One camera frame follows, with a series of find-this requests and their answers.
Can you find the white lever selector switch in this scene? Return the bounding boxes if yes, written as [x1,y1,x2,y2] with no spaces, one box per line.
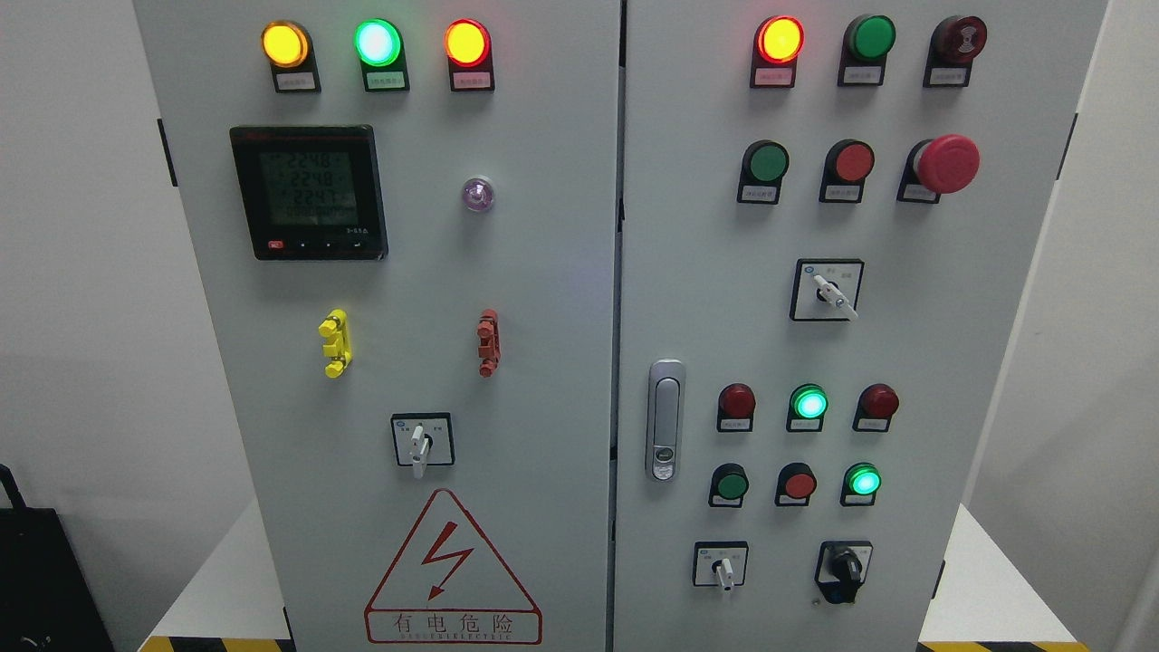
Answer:
[389,412,455,479]

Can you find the orange red indicator light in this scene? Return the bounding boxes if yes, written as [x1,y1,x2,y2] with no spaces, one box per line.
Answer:
[444,19,495,91]

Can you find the green lit indicator light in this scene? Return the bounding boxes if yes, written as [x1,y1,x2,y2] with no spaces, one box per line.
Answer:
[353,19,409,91]

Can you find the red plastic clip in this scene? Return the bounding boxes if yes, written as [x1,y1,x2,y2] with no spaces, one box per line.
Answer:
[476,309,502,378]

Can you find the clear small lamp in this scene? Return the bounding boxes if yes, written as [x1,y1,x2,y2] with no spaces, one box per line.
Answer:
[461,175,495,212]

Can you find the dark red indicator left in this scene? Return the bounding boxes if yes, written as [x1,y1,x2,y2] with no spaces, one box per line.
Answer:
[716,383,756,433]

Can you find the dark red indicator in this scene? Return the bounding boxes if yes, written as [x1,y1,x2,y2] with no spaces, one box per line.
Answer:
[716,383,756,433]
[852,383,901,433]

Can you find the grey left cabinet door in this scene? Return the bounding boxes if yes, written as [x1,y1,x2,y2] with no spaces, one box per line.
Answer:
[134,1,620,651]

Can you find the grey cabinet door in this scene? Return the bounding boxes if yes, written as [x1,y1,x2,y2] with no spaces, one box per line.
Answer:
[134,1,620,651]
[613,1,1106,651]

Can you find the green push button lower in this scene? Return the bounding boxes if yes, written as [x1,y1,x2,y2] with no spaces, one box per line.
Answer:
[708,463,750,508]

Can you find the green push button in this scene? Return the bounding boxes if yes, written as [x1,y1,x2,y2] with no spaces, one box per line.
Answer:
[708,463,750,508]
[736,139,790,204]

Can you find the green lit indicator middle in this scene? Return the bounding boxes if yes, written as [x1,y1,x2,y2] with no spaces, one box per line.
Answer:
[785,383,829,432]

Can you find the yellow plastic clip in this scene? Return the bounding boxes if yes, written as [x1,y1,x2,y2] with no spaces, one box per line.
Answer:
[316,309,352,379]

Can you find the green push button upper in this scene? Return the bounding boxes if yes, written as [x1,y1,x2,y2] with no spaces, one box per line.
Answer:
[736,139,790,204]

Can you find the red push button lower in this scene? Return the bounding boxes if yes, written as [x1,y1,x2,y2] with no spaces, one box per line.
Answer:
[774,462,817,507]

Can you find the red push button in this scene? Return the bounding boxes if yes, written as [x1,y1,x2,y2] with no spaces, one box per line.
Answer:
[774,462,817,507]
[819,138,875,204]

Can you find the grey right cabinet door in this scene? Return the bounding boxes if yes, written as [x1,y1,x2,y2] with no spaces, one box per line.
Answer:
[613,1,1106,651]

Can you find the red electrical hazard sign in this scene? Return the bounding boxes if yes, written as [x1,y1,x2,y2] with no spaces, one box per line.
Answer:
[364,488,544,645]

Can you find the black digital power meter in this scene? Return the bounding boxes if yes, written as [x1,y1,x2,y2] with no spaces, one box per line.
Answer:
[229,124,388,261]

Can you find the dark red indicator right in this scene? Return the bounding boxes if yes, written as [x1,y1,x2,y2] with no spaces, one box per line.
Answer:
[852,383,901,433]

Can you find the red push button upper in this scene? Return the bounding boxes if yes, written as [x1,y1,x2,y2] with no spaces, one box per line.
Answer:
[819,138,875,204]

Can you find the green lit button lower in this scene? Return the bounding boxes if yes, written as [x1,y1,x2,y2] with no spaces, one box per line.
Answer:
[839,462,882,507]

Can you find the red lit indicator right door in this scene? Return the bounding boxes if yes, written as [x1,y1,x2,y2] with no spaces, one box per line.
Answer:
[749,15,804,88]

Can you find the red emergency stop button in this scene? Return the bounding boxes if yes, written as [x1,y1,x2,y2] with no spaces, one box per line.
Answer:
[896,135,981,204]

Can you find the yellow indicator light top left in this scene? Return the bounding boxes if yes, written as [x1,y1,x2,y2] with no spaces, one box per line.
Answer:
[261,20,321,91]

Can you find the green unlit indicator top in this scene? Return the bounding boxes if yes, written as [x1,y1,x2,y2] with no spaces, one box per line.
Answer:
[838,14,896,87]

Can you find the dark red buzzer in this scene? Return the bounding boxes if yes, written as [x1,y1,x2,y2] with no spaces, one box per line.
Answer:
[923,15,987,88]

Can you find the black bag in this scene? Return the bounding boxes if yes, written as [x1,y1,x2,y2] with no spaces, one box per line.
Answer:
[1,466,112,651]

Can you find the silver door lock handle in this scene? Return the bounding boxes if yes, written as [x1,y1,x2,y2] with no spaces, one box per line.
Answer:
[646,359,685,482]

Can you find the white lever switch upper right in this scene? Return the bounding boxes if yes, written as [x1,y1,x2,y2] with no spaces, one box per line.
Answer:
[790,259,865,321]

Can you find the white lever switch lower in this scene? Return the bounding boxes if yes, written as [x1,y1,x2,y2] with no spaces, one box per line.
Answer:
[693,541,749,591]

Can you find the black knob selector switch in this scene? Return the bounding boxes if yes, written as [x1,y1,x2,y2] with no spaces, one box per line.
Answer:
[814,541,874,605]

